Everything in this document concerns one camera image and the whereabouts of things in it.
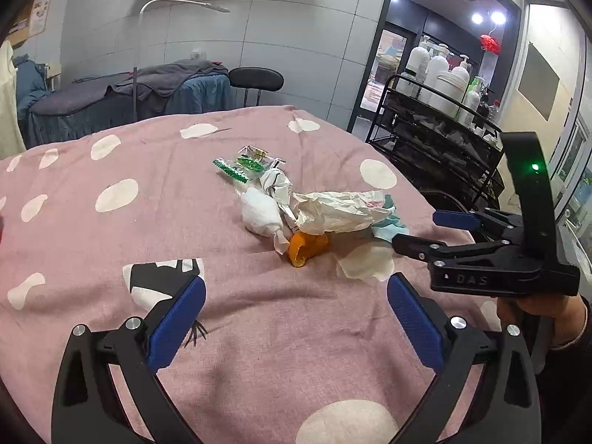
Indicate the white pump bottle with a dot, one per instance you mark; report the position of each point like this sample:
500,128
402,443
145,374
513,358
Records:
418,60

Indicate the white printed wrapper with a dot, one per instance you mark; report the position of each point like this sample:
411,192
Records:
276,184

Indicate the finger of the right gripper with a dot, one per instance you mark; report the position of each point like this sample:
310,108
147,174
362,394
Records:
425,249
457,220

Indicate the massage bed with blue cover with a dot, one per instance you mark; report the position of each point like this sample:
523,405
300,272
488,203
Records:
93,104

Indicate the black round stool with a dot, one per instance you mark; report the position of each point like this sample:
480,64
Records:
255,78

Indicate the cream towel on chair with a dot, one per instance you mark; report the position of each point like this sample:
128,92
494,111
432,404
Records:
11,141

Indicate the wall poster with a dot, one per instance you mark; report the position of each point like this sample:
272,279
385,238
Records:
38,17

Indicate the person right hand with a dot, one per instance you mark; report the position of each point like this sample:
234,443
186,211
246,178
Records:
569,314

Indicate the pink polka dot bedspread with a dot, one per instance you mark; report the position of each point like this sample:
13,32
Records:
308,355

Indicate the white tissue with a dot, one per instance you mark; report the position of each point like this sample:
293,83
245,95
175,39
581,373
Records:
260,213

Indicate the teal cloth wipe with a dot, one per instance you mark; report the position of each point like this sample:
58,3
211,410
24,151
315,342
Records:
392,225

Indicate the black wire trolley cart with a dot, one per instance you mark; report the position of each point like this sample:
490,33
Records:
434,151

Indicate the beige paper bag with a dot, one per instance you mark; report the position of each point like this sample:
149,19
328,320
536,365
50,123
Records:
339,212

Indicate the green clear candy wrapper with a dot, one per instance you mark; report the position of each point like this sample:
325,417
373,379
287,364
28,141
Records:
250,163

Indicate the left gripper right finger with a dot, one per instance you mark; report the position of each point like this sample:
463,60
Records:
505,407

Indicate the orange peel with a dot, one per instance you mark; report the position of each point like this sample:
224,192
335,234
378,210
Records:
303,247

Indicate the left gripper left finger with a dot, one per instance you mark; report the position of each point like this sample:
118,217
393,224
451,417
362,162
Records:
86,406

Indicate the large white tub jar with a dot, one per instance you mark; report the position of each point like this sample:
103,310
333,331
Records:
449,92

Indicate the red hanging ornament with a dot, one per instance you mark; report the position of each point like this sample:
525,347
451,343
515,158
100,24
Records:
490,44

